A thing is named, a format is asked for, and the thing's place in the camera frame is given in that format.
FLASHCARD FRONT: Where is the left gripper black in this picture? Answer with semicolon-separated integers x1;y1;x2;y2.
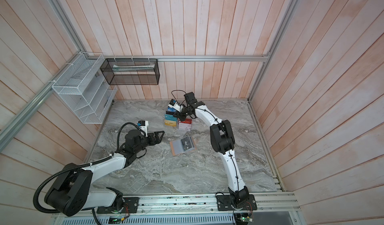
134;131;165;153

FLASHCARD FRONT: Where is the dark card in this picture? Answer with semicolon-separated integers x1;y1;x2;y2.
181;136;196;152

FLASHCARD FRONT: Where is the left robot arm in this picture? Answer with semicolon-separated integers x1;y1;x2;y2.
33;129;165;217

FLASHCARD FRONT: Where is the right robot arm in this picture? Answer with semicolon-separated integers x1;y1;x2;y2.
169;92;250;209

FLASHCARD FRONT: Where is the red card on stand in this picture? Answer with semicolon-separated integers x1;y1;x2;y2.
179;118;192;125

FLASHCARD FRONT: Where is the yellow VIP card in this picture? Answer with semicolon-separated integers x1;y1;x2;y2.
165;120;178;127

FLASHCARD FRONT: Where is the blue card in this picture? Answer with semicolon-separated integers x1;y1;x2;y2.
167;107;176;113

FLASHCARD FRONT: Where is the teal VIP card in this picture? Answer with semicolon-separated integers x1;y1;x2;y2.
165;114;178;122

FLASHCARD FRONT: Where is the white pink card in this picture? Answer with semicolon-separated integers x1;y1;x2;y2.
178;122;192;131

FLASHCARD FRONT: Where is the black mesh basket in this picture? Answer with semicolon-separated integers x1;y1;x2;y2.
101;58;160;85

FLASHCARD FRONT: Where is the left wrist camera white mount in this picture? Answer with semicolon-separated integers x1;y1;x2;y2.
137;120;149;137

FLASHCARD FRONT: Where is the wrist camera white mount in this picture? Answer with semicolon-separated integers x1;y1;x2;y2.
137;120;149;137
168;99;184;112

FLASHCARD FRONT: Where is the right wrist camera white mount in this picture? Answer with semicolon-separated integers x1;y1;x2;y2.
168;99;184;112

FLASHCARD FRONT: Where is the horizontal aluminium wall rail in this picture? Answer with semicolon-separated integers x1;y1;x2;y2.
103;55;269;62

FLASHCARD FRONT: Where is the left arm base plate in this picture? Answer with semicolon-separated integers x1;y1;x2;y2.
97;197;140;215

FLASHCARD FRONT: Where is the black corrugated cable hose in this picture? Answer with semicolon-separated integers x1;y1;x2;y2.
32;154;115;225

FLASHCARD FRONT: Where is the white wire mesh shelf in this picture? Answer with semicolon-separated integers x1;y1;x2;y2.
52;52;118;124

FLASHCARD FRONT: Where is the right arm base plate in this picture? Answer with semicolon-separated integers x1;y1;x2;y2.
215;193;258;212

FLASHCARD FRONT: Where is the aluminium front rail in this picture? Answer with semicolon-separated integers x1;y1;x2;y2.
50;191;301;218

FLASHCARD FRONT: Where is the left aluminium wall rail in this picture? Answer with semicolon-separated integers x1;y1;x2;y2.
1;51;82;151

